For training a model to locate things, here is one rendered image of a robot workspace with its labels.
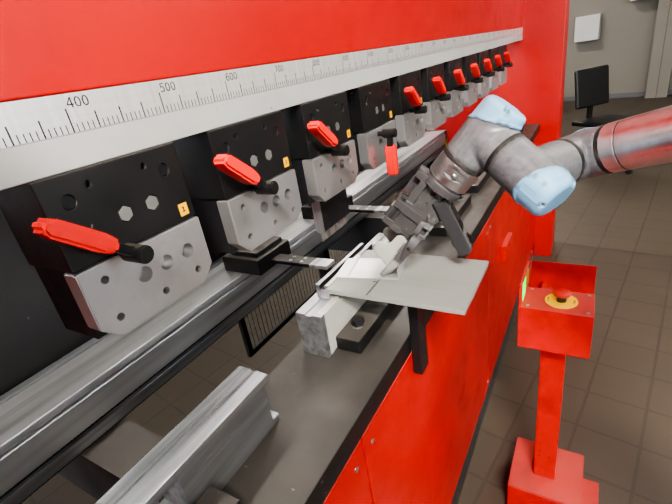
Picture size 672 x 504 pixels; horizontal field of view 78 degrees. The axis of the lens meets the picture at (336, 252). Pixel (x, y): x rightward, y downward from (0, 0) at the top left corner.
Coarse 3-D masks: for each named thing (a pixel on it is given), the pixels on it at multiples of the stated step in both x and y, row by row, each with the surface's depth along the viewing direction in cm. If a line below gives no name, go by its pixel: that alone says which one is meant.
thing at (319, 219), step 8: (344, 192) 85; (328, 200) 80; (336, 200) 82; (344, 200) 85; (312, 208) 79; (320, 208) 78; (328, 208) 80; (336, 208) 83; (344, 208) 85; (320, 216) 79; (328, 216) 80; (336, 216) 83; (344, 216) 86; (320, 224) 79; (328, 224) 81; (336, 224) 85; (344, 224) 88; (320, 232) 80; (328, 232) 83
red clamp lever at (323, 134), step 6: (318, 120) 63; (312, 126) 63; (318, 126) 63; (324, 126) 64; (312, 132) 64; (318, 132) 63; (324, 132) 64; (330, 132) 65; (318, 138) 65; (324, 138) 65; (330, 138) 65; (336, 138) 67; (324, 144) 67; (330, 144) 67; (336, 144) 67; (330, 150) 70; (336, 150) 69; (342, 150) 69; (348, 150) 70
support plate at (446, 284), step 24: (408, 264) 84; (432, 264) 83; (456, 264) 81; (480, 264) 80; (336, 288) 80; (360, 288) 79; (384, 288) 77; (408, 288) 76; (432, 288) 75; (456, 288) 74; (456, 312) 68
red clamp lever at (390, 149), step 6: (378, 132) 87; (384, 132) 86; (390, 132) 85; (396, 132) 86; (390, 138) 86; (390, 144) 87; (390, 150) 87; (396, 150) 88; (390, 156) 88; (396, 156) 88; (390, 162) 88; (396, 162) 88; (390, 168) 89; (396, 168) 89; (390, 174) 90; (396, 174) 90
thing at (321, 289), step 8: (360, 248) 96; (368, 248) 95; (352, 256) 93; (328, 272) 87; (336, 272) 88; (320, 280) 84; (328, 280) 85; (320, 288) 83; (320, 296) 84; (328, 296) 83
